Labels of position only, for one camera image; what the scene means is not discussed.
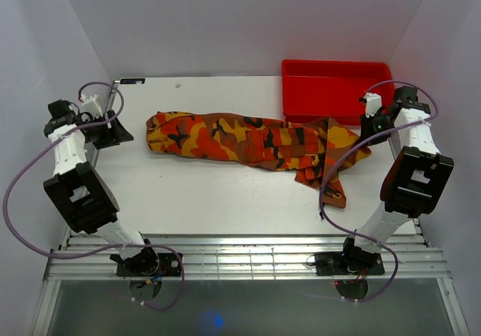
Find orange camouflage trousers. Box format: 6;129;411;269
146;111;371;208

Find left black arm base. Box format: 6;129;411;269
115;253;182;278

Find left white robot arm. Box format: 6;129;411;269
44;97;160;276

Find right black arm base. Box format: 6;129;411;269
314;251;385;276

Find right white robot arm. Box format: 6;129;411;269
339;86;454;274

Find small label sticker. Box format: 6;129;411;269
119;78;146;85

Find red plastic bin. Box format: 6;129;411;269
281;59;394;126

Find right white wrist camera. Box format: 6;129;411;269
358;92;383;118

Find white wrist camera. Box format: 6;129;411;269
358;92;383;118
78;94;103;120

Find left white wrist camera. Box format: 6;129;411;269
78;94;103;120

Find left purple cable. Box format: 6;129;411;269
2;81;186;311

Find aluminium frame rail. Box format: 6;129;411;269
44;235;451;280

